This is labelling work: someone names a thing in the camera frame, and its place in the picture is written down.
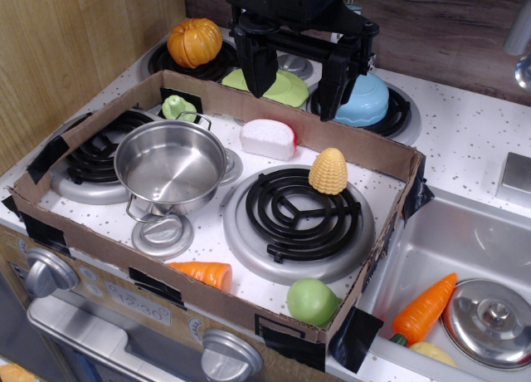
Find hanging silver spatula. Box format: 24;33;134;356
330;0;362;43

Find silver sink basin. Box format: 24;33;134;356
358;189;530;381

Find yellow toy corn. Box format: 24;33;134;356
309;148;348;195

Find silver faucet handle block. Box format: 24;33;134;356
495;152;531;208

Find orange toy pumpkin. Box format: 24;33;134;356
167;18;223;69

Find front right black burner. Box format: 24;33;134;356
223;165;375;286

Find back right black burner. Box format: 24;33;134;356
306;81;423;146

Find light blue plastic bowl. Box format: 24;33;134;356
334;73;390;127

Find yellow toy lemon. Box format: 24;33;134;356
410;341;458;368

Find silver stove knob back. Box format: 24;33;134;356
277;54;314;81

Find silver round stove disc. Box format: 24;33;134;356
131;213;194;260

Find silver oven knob right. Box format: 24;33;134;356
201;329;263;382

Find silver faucet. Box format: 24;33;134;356
503;0;530;91

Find brown cardboard fence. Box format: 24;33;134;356
1;69;436;375

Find green toy apple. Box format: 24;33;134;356
286;278;342;327

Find silver oven knob left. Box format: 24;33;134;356
26;247;80;298

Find light green plastic plate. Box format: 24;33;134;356
222;69;309;107

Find silver oven door handle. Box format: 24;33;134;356
27;296;211;381

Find digital clock display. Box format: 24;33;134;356
105;282;173;326

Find stainless steel pot lid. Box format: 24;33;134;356
441;279;530;370

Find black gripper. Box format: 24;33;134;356
227;0;379;121

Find orange toy carrot half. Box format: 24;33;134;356
168;262;232;292

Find front left black burner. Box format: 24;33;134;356
51;108;160;205

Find silver oven knob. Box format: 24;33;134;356
26;247;80;298
201;329;263;382

